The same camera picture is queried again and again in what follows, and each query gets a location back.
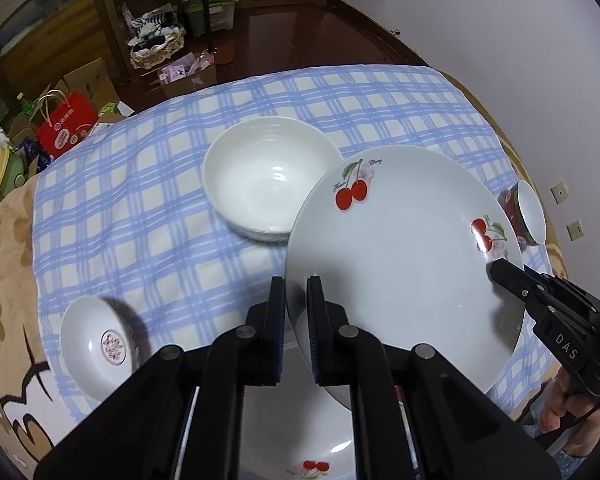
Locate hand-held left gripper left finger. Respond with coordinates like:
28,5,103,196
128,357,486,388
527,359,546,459
32,275,287,480

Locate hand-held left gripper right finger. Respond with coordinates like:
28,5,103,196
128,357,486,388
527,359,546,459
305,274,563,480

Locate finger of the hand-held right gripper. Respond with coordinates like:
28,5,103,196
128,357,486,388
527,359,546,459
522,266,600,314
489,257,548,312

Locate small red patterned bowl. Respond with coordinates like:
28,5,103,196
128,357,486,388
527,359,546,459
499,180,547,247

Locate white cherry print plate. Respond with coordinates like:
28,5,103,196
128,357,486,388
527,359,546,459
284,145,524,411
240,355,411,480

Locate large white bowl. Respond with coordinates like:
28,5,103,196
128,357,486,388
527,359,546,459
201,116,342,242

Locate small bowl with round print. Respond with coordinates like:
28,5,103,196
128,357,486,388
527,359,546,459
60,295,141,402

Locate person's right hand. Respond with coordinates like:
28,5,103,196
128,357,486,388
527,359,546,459
537,374,600,457

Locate blue plaid cloth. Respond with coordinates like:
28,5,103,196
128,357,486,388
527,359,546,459
32,64,553,421

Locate pink packets on floor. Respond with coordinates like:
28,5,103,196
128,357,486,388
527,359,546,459
157,50,216,86

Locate red paper bag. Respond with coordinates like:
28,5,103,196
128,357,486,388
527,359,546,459
34,90,101,158

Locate wicker basket with plush toys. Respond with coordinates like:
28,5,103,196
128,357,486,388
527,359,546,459
129,5,187,71

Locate yellow green plush toy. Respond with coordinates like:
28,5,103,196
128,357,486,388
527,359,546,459
0,140,28,216

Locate cardboard box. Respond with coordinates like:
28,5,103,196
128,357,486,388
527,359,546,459
45,57,121,111

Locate clear plastic storage box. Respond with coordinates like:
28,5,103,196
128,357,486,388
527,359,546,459
182,0,241,36

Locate wooden corner shelf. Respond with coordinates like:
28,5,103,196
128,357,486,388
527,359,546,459
92,0,151,81

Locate wooden wardrobe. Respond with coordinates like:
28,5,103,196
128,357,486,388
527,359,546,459
0,0,131,111

